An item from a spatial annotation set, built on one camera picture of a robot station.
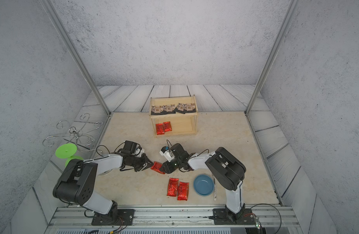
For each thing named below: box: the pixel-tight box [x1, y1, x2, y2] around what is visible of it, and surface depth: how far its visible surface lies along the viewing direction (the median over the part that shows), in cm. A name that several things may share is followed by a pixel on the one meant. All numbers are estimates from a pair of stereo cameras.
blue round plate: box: [193, 174, 215, 197], surface depth 84 cm
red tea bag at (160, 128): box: [155, 123, 165, 136], surface depth 107 cm
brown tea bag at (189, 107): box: [186, 103, 193, 112], surface depth 97 cm
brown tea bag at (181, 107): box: [176, 102, 187, 112], surface depth 98 cm
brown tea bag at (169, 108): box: [162, 104, 176, 113], surface depth 98 cm
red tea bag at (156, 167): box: [150, 161, 166, 175], surface depth 91 cm
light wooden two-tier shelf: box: [148, 94, 199, 138], surface depth 101 cm
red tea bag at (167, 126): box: [162, 121, 173, 133], surface depth 109 cm
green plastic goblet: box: [55, 143, 84, 168], surface depth 64 cm
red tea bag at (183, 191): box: [177, 181, 190, 201], surface depth 82 cm
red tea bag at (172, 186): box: [166, 177, 180, 197], surface depth 84 cm
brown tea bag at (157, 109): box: [151, 105, 164, 114], surface depth 97 cm
